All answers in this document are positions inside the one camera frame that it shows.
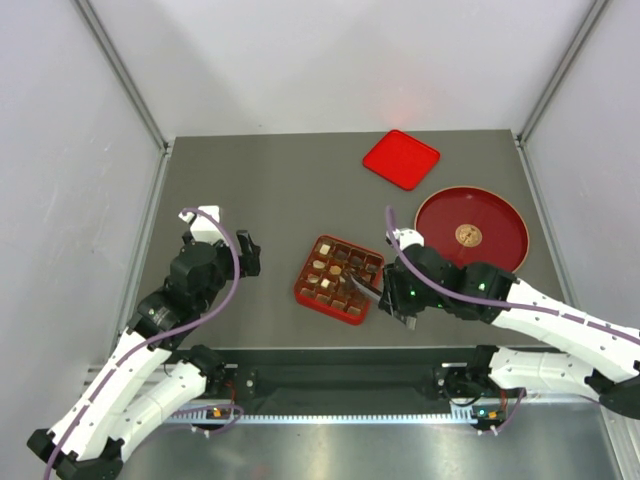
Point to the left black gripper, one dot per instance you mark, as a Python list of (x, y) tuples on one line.
[(249, 264)]

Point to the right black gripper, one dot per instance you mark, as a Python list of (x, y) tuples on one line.
[(392, 300)]

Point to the metal tongs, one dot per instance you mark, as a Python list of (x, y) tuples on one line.
[(370, 290)]

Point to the red square box lid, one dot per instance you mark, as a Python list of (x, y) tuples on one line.
[(401, 159)]

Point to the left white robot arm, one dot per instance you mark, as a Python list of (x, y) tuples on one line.
[(147, 378)]

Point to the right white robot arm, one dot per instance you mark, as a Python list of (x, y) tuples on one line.
[(591, 357)]

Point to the red chocolate box tray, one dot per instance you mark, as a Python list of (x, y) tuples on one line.
[(340, 300)]

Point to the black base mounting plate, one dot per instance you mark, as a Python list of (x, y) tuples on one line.
[(348, 375)]

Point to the round red plate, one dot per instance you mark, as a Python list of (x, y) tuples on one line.
[(468, 224)]

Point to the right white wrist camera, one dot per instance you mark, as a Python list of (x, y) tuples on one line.
[(405, 238)]

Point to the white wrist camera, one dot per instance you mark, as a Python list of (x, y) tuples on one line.
[(405, 238), (200, 229)]

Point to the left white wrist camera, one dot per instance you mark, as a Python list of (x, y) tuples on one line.
[(200, 229)]

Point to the aluminium front rail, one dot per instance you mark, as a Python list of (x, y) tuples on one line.
[(225, 400)]

